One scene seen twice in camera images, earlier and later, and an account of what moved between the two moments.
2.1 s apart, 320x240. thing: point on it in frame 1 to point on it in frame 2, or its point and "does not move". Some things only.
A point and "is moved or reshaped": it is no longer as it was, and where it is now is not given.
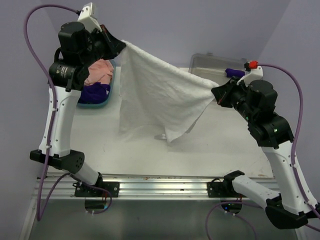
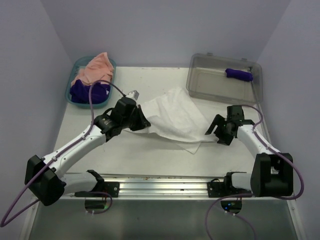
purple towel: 231,72 does not move
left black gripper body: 100,46 to 131,122
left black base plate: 112,187 does not move
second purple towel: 94,94 does not move
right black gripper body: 235,95 to 226,130
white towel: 154,94 is moved or reshaped
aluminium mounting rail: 150,187 does not move
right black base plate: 221,189 does not move
